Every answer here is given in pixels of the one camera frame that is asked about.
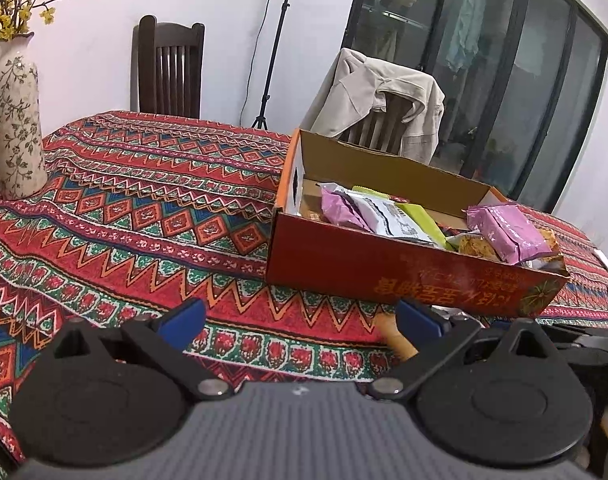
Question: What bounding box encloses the floral ceramic vase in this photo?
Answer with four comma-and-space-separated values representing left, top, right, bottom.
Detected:
0, 31, 49, 200

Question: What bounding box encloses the dark wooden chair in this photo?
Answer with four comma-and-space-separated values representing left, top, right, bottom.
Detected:
136, 15, 206, 120

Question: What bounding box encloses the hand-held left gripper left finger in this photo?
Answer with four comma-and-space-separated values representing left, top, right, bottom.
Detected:
46, 296, 237, 403

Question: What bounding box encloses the beige jacket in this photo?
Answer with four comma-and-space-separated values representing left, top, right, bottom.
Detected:
309, 47, 446, 166

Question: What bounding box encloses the glass sliding door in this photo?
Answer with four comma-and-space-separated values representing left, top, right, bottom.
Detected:
341, 0, 608, 213

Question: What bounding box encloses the small golden snack packet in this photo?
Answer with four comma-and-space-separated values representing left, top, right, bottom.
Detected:
533, 229, 561, 262

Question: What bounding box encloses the red patterned tablecloth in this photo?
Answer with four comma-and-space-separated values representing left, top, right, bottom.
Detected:
0, 110, 608, 466

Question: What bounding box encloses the orange cardboard box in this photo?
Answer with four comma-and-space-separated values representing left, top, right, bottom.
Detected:
265, 129, 571, 318

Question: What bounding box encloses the gold cookie packet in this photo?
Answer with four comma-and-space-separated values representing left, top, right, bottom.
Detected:
374, 312, 419, 361

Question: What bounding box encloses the wooden chair with jacket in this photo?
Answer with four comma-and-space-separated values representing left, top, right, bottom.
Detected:
344, 92, 410, 153

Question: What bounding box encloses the black cable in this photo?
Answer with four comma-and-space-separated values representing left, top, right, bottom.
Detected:
239, 0, 280, 126

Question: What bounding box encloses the hanging pale blue garment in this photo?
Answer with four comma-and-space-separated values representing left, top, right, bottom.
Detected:
446, 0, 487, 73

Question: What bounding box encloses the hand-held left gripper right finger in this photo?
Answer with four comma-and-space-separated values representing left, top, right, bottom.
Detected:
366, 297, 562, 403

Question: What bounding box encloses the black tripod stand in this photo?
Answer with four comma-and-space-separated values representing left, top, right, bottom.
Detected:
251, 0, 300, 131

